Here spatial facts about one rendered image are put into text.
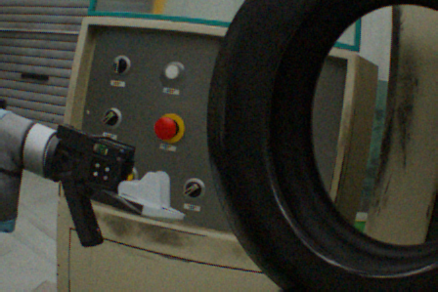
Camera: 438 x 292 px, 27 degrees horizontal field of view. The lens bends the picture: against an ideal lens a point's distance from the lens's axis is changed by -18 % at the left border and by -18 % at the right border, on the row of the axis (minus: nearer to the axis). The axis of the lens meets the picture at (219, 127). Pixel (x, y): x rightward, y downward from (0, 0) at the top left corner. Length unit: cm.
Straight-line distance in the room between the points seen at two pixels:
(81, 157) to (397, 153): 50
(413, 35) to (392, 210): 29
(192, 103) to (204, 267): 31
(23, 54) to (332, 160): 928
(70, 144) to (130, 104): 59
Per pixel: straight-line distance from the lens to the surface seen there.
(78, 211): 142
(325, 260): 123
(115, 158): 138
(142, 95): 199
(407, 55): 159
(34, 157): 143
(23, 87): 1105
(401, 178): 159
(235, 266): 191
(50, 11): 1099
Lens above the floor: 119
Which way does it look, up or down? 3 degrees down
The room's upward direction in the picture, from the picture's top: 9 degrees clockwise
